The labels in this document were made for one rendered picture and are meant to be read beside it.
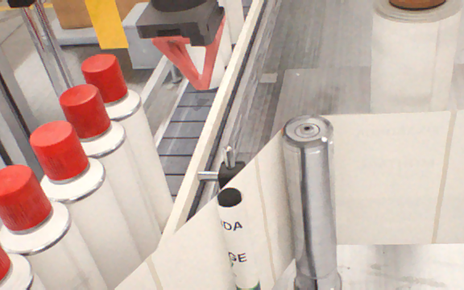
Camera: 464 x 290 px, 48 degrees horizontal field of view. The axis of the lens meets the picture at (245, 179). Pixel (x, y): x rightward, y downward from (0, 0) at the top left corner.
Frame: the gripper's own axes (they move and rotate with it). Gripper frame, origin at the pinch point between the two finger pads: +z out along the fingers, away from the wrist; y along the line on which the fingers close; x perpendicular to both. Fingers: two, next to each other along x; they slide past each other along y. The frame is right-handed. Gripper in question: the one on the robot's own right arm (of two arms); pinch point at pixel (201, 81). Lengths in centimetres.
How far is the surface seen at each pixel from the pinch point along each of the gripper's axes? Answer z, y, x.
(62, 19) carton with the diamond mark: 15, 52, 46
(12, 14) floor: 104, 268, 221
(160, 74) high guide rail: 5.5, 11.2, 9.3
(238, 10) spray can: 7.9, 34.8, 3.2
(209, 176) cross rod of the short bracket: 10.6, -3.4, 0.4
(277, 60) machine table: 19.0, 37.2, -2.0
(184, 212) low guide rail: 10.7, -8.9, 2.1
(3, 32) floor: 103, 240, 212
